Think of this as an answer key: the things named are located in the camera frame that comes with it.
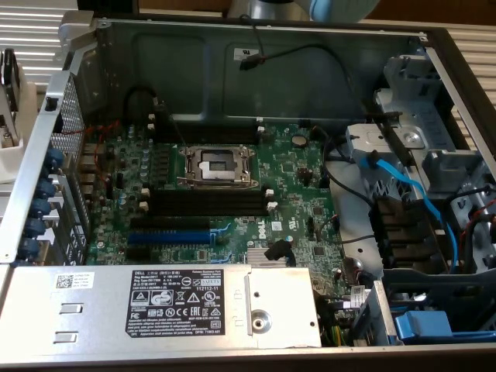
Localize thin silver locking lever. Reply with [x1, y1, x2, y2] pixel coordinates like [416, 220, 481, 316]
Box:
[168, 110, 189, 148]

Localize short black expansion slot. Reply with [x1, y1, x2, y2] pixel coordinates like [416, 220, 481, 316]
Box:
[124, 246, 153, 261]

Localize RAM slot white latches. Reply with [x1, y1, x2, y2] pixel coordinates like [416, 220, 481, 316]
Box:
[146, 112, 267, 135]
[146, 123, 271, 145]
[138, 200, 278, 217]
[140, 187, 274, 205]

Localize green Dell motherboard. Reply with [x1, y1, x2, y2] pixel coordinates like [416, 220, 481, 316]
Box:
[81, 122, 375, 315]

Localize silver CPU socket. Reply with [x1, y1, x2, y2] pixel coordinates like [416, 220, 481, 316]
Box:
[180, 143, 260, 191]

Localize blue flat data wire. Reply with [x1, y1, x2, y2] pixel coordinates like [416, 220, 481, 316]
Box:
[358, 150, 460, 268]

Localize dark grey drive cage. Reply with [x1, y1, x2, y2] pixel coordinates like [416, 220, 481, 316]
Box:
[381, 267, 496, 346]

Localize black looped wire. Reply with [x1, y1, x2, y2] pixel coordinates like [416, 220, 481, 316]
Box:
[122, 87, 157, 126]

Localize black wire with plug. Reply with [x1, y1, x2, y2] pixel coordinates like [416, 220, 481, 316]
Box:
[238, 13, 367, 115]

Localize black ribbed plastic block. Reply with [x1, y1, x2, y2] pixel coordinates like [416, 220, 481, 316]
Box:
[370, 195, 453, 274]

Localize thick yellow black wire bundle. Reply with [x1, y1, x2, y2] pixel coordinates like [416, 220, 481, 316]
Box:
[321, 323, 352, 346]

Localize black flat computer part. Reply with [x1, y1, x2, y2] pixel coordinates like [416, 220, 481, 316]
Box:
[0, 49, 20, 112]

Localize blue expansion slot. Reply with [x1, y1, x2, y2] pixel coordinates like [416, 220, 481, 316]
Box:
[126, 230, 213, 245]

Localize silver power supply unit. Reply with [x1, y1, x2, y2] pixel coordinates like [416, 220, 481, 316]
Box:
[0, 265, 323, 350]

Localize long black expansion slot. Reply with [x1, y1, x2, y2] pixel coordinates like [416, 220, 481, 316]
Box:
[129, 215, 212, 230]

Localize blue plastic drive latch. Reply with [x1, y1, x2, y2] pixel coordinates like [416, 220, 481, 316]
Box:
[394, 309, 496, 346]

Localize grey metal disk bay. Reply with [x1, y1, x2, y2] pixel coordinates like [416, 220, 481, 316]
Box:
[343, 53, 496, 202]

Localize white case sticker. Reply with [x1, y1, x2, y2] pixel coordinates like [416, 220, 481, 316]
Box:
[232, 46, 261, 61]

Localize grey metal PC case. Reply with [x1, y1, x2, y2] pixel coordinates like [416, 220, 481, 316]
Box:
[0, 11, 496, 372]

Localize white corner bracket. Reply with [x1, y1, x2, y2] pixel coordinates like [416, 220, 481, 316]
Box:
[57, 10, 97, 61]

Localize black wire plug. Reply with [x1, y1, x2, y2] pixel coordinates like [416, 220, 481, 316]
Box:
[263, 239, 292, 264]

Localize white parts rack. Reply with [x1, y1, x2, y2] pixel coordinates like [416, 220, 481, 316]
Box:
[0, 48, 38, 183]

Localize red black twisted wire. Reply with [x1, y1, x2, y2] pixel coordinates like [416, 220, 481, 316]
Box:
[64, 119, 122, 187]

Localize silver finned chipset heatsink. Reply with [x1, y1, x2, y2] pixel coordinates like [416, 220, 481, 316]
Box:
[246, 247, 298, 268]

